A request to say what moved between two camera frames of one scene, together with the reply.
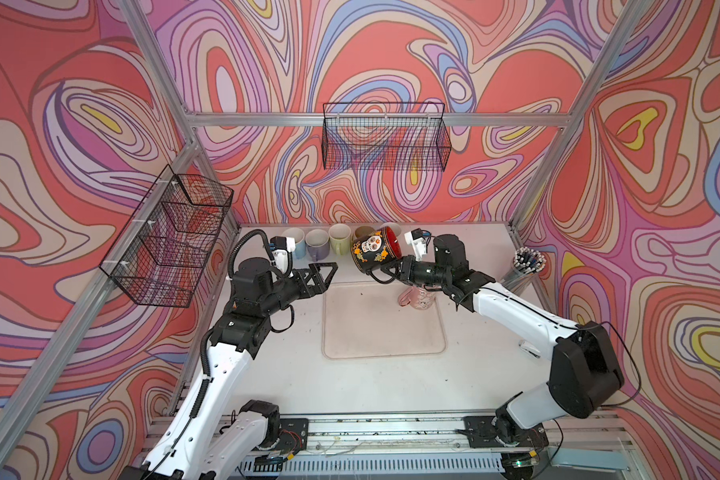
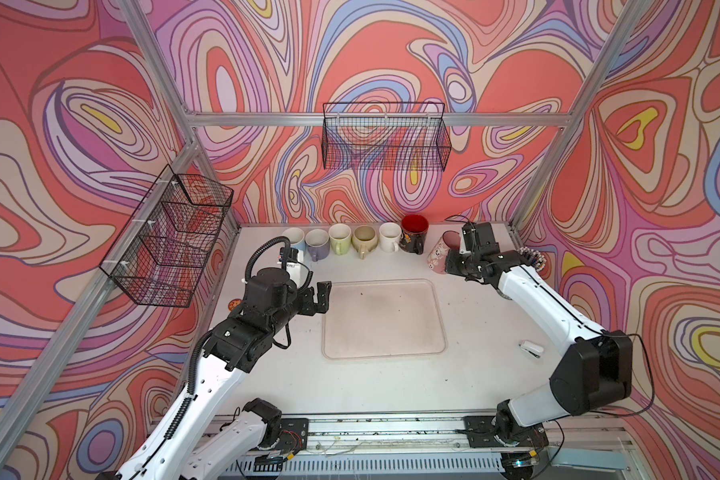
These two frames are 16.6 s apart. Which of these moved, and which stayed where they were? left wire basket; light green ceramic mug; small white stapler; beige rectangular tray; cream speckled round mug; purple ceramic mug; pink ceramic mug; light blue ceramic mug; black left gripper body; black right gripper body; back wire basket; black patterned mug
Moved: black right gripper body; black left gripper body; black patterned mug; pink ceramic mug
Stayed: small white stapler; light blue ceramic mug; purple ceramic mug; light green ceramic mug; beige rectangular tray; cream speckled round mug; back wire basket; left wire basket
